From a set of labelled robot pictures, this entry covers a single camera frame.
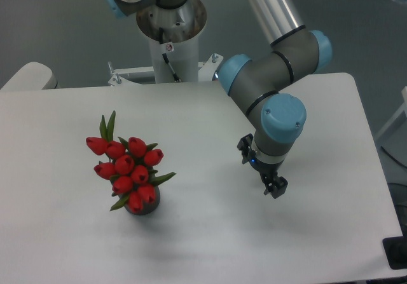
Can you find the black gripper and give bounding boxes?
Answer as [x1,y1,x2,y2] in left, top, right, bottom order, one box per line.
[237,133,288,199]

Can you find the black pedestal cable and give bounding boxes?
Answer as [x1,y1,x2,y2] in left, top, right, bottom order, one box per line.
[158,26,183,83]

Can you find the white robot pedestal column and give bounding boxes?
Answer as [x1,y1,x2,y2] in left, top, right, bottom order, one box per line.
[135,0,208,84]

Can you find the dark grey ribbed vase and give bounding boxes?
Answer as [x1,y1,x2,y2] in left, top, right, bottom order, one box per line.
[125,187,161,215]

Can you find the white rounded chair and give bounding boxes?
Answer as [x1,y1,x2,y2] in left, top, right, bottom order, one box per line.
[1,62,60,92]

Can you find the black device at table edge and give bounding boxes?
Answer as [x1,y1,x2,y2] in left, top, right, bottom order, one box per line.
[382,236,406,270]

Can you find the white furniture at right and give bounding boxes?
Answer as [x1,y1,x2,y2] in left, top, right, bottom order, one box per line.
[374,87,406,149]

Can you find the red tulip bouquet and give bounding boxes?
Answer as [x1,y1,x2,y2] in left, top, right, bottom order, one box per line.
[86,111,176,211]

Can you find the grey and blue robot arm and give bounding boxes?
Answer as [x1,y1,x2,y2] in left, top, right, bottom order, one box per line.
[106,0,332,198]

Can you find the white pedestal base frame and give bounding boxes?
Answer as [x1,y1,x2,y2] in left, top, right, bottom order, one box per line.
[107,53,224,86]

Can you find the black cable on floor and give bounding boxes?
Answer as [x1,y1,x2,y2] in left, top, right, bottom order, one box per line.
[380,145,407,168]

